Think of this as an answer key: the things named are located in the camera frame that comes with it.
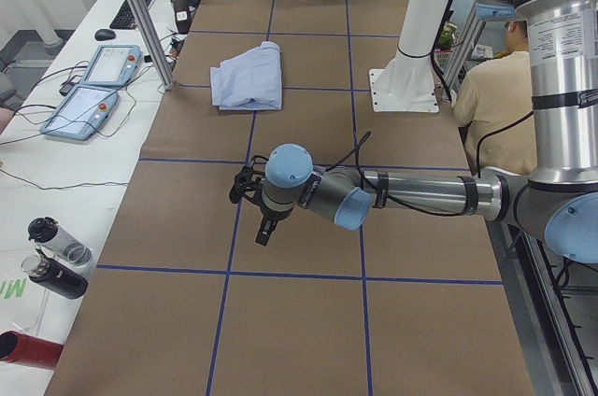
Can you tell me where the blue striped button shirt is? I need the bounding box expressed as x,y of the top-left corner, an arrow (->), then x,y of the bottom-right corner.
210,41 -> 282,111

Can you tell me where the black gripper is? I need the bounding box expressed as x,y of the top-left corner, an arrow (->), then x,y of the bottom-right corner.
255,206 -> 290,247

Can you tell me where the black keyboard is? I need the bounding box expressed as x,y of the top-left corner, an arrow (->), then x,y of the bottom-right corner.
109,0 -> 160,31

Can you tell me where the red bottle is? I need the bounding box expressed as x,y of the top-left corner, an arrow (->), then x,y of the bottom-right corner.
1,331 -> 64,370

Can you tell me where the lower teach pendant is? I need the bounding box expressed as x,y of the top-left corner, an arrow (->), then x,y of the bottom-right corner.
39,85 -> 119,141

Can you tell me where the black water bottle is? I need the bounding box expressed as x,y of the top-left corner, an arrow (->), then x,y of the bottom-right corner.
21,254 -> 88,300

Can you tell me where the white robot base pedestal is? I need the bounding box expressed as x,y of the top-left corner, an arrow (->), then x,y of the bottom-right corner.
369,0 -> 449,113

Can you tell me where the clear water bottle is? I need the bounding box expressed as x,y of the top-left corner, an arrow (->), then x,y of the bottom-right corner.
27,217 -> 93,266

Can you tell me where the seated person beige shirt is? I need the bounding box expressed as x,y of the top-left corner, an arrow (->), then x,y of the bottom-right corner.
453,21 -> 537,176

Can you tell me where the teach pendant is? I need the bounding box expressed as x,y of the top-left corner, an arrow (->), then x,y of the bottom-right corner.
39,85 -> 119,141
79,45 -> 142,88

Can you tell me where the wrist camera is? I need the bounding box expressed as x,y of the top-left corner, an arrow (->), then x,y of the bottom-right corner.
229,154 -> 267,205

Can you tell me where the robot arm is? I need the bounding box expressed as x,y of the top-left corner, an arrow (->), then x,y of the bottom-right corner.
250,0 -> 597,263

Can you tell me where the black computer mouse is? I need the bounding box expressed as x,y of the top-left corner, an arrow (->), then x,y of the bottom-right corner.
94,28 -> 116,41

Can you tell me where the upper teach pendant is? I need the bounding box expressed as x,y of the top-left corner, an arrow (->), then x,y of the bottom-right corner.
79,45 -> 142,88

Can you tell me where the aluminium frame post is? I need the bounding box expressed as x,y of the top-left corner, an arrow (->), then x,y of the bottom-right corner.
127,0 -> 174,91

